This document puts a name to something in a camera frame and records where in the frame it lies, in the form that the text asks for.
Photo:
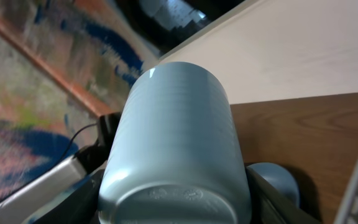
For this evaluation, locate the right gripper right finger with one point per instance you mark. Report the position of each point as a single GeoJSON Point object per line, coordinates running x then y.
{"type": "Point", "coordinates": [270, 206]}

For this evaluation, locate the light blue cup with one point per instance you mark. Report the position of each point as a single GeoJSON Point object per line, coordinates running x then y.
{"type": "Point", "coordinates": [175, 157]}

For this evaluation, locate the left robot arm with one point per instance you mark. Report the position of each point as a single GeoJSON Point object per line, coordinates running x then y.
{"type": "Point", "coordinates": [17, 207]}

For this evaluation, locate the pink cup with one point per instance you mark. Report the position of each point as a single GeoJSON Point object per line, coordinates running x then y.
{"type": "Point", "coordinates": [280, 178]}

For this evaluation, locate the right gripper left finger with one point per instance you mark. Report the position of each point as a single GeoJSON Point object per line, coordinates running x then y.
{"type": "Point", "coordinates": [78, 208]}

